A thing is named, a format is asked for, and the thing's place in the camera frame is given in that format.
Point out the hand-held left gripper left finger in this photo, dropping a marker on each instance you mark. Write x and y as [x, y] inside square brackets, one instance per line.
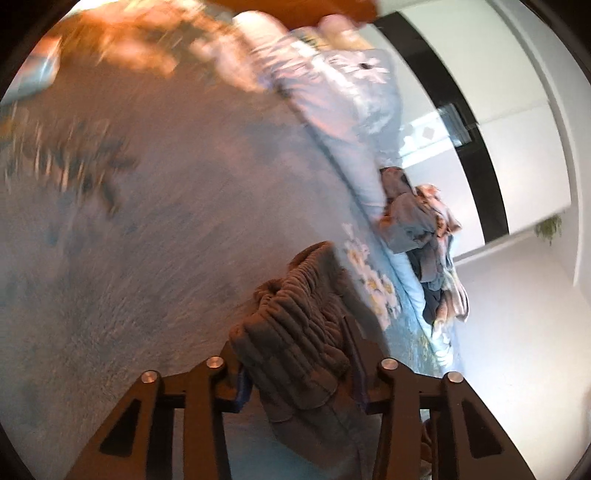
[242, 392]

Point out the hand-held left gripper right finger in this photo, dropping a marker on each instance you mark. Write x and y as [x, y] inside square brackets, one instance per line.
[360, 350]

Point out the grey ribbed sweatshirt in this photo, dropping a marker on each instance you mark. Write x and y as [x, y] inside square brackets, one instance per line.
[300, 332]

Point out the brown-grey hoodie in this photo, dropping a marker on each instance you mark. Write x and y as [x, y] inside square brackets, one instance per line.
[408, 217]

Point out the hanging green plant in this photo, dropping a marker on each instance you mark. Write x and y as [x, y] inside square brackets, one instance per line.
[549, 228]

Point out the light blue daisy duvet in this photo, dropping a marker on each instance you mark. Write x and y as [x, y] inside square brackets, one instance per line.
[355, 106]

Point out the white and black wardrobe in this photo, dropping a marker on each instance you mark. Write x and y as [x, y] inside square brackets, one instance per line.
[485, 115]

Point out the carved wooden headboard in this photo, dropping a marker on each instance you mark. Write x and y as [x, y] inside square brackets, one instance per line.
[323, 8]

